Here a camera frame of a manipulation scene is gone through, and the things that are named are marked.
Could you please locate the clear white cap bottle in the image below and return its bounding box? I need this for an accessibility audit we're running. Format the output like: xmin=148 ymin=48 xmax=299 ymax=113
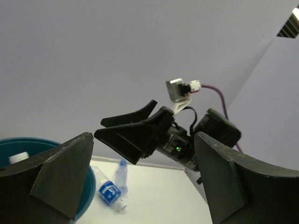
xmin=9 ymin=152 xmax=29 ymax=164

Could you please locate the crinkled blue cap bottle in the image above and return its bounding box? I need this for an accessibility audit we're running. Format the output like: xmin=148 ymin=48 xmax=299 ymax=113
xmin=115 ymin=159 xmax=128 ymax=195

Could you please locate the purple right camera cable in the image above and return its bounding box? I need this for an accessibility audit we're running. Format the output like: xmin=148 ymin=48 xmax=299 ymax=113
xmin=200 ymin=83 xmax=243 ymax=154

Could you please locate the blue label white cap bottle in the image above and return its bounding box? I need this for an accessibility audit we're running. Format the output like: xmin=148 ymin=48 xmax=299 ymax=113
xmin=92 ymin=166 xmax=127 ymax=212

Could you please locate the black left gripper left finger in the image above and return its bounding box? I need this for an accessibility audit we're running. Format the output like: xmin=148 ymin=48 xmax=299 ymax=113
xmin=0 ymin=132 xmax=94 ymax=224

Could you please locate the teal plastic bin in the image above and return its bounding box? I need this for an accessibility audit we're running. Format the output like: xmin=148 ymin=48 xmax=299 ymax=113
xmin=0 ymin=137 xmax=96 ymax=224

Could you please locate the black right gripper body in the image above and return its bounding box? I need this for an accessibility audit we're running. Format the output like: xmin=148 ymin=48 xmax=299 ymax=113
xmin=156 ymin=126 xmax=199 ymax=172

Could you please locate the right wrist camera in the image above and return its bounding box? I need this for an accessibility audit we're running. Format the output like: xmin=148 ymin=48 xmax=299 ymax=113
xmin=166 ymin=78 xmax=202 ymax=115

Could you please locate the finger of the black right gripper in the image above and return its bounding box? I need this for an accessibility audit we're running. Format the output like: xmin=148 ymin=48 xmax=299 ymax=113
xmin=94 ymin=107 xmax=173 ymax=164
xmin=100 ymin=100 xmax=157 ymax=127

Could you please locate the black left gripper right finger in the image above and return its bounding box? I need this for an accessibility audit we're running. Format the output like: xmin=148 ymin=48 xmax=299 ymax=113
xmin=194 ymin=132 xmax=299 ymax=224

